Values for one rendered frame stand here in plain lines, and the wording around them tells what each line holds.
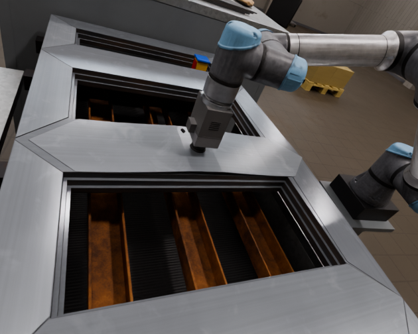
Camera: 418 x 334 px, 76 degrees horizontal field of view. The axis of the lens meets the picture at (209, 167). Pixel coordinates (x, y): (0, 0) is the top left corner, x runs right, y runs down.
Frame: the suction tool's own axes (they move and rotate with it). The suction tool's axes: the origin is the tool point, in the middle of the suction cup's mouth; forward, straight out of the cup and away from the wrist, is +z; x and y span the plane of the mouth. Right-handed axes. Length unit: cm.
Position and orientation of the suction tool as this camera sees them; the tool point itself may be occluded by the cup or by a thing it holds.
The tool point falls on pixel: (196, 151)
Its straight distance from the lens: 71.1
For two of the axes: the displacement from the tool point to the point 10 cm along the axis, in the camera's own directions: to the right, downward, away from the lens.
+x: 9.1, 0.6, 4.0
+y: 2.5, 6.9, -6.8
